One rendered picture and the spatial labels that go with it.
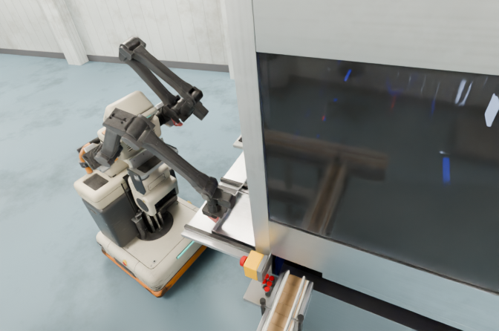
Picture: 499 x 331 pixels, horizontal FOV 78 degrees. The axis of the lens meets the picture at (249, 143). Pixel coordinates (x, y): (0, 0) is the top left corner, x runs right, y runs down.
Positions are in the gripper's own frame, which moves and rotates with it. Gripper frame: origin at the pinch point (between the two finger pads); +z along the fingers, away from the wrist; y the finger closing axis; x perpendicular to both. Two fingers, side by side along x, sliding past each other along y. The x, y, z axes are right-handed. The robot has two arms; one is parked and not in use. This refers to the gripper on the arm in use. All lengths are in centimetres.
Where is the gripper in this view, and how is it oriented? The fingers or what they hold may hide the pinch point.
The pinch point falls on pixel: (216, 221)
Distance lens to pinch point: 150.0
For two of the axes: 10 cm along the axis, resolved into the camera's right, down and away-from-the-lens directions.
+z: 0.3, 7.8, 6.2
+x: 4.2, -5.7, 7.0
